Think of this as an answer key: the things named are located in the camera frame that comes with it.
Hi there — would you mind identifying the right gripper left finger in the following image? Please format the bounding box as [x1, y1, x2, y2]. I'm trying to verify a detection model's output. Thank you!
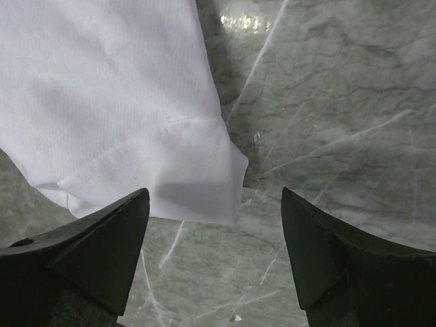
[1, 189, 149, 326]

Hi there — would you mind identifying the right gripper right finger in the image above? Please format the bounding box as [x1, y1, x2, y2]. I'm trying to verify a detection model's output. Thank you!
[281, 189, 435, 327]

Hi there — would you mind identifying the white t shirt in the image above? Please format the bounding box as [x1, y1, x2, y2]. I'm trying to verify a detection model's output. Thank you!
[1, 1, 248, 225]

